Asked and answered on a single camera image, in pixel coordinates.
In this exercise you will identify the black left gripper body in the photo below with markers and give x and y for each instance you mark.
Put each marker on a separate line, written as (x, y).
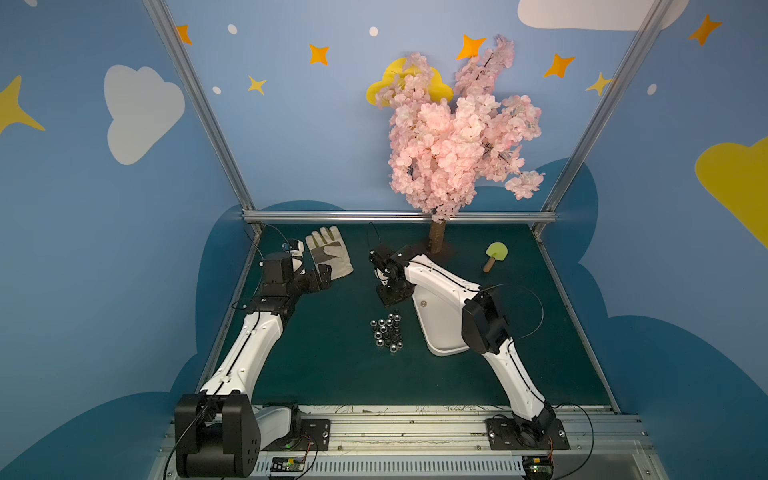
(318, 276)

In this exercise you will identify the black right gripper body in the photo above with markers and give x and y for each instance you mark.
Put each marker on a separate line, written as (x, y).
(390, 291)

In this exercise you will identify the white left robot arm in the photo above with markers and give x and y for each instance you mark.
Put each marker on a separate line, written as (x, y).
(218, 434)

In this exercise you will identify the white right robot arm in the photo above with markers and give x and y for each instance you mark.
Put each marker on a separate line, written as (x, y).
(486, 331)

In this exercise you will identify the pile of steel nuts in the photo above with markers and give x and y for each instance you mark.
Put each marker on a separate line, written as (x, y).
(387, 332)

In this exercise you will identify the white storage box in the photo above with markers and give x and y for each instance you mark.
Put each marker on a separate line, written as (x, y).
(440, 322)

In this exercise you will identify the white canvas work glove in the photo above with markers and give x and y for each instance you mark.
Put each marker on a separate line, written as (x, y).
(327, 247)

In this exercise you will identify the green toy paddle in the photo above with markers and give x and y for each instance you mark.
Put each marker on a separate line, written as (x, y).
(496, 252)

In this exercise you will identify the pink blossom artificial tree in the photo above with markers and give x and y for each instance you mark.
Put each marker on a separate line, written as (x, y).
(441, 147)

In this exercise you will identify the left green circuit board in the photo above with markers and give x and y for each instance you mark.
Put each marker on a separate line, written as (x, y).
(287, 465)

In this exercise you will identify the green circuit board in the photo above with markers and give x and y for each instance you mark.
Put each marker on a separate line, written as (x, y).
(287, 465)
(537, 468)

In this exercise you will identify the right green circuit board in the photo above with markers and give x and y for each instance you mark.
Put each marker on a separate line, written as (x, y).
(537, 468)

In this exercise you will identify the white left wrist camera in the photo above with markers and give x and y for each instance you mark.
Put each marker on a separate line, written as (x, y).
(295, 249)

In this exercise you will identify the dark tree base plate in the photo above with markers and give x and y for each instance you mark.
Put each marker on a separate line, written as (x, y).
(447, 254)

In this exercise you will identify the aluminium back frame rail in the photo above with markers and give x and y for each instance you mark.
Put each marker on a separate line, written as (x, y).
(268, 216)

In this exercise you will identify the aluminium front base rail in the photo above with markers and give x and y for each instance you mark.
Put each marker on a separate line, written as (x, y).
(463, 442)

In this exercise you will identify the aluminium left frame post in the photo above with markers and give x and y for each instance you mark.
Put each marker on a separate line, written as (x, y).
(162, 20)

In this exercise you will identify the aluminium frame post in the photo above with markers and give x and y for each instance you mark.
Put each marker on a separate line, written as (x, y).
(660, 15)
(162, 20)

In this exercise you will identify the aluminium right frame post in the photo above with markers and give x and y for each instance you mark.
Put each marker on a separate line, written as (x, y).
(660, 15)

